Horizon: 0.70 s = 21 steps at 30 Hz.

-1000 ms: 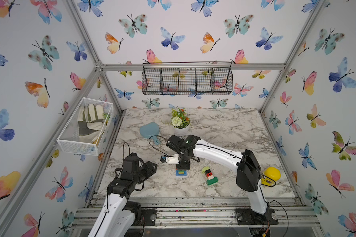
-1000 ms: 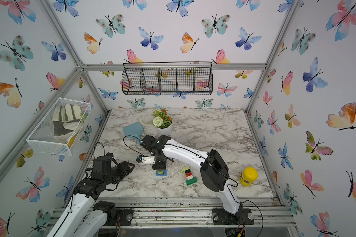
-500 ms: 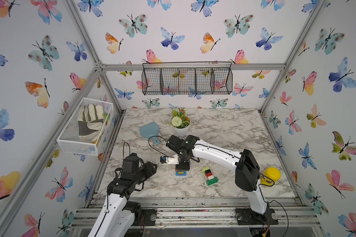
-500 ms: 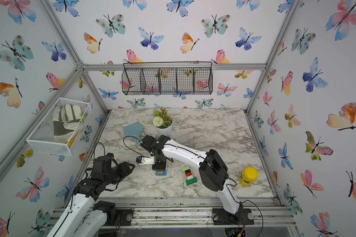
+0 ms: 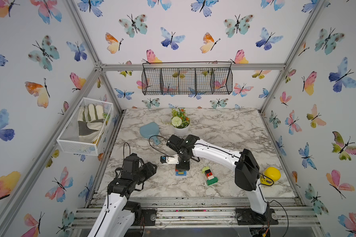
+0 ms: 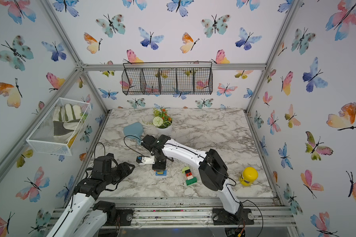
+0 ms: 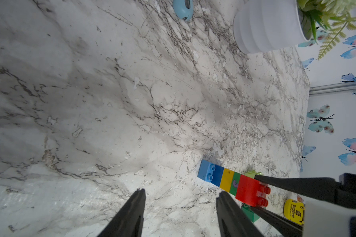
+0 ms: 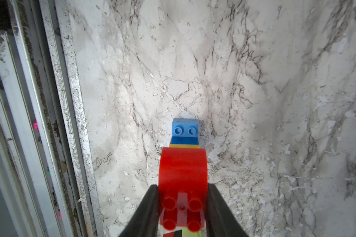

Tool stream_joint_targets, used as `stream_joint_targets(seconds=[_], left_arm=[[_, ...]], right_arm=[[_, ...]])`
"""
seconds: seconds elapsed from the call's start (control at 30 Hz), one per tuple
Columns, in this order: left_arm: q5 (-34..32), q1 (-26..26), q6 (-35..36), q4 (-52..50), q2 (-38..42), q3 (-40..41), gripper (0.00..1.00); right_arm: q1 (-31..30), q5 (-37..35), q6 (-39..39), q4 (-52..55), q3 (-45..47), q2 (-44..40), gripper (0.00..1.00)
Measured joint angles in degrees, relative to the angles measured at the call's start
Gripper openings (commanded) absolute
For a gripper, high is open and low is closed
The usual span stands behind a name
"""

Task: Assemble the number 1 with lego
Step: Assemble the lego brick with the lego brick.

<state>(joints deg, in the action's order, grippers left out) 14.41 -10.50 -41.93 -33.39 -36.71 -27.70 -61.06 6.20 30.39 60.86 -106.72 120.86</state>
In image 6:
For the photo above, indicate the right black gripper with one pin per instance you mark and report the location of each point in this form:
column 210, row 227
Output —
column 157, row 168

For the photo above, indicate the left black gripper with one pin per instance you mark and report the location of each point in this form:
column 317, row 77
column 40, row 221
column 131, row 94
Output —
column 125, row 169

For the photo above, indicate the light blue lego brick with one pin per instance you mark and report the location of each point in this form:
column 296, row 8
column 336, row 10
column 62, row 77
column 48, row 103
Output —
column 161, row 173

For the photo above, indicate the lime green lego brick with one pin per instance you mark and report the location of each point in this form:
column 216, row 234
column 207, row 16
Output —
column 185, row 168

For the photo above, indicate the green lego base brick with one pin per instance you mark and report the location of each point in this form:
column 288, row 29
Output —
column 191, row 181

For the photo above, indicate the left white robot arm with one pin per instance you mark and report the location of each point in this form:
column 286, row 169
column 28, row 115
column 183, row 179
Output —
column 84, row 215

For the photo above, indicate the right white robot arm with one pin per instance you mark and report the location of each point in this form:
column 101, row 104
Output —
column 211, row 167

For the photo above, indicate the white plant pot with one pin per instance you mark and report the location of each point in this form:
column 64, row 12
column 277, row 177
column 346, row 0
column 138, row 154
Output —
column 165, row 131

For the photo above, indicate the artificial green plant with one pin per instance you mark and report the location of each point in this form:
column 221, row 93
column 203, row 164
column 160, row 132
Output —
column 161, row 118

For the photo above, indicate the grey white work glove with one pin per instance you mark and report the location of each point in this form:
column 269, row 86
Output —
column 67, row 122

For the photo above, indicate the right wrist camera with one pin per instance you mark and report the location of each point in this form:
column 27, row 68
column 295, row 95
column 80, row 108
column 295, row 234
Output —
column 142, row 160

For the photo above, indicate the white wire basket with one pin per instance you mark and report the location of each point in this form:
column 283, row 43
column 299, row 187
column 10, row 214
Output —
column 41, row 138

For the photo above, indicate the black wire wall basket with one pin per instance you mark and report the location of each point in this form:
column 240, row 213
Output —
column 167, row 78

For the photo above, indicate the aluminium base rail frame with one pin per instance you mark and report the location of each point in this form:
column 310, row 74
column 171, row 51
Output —
column 198, row 212

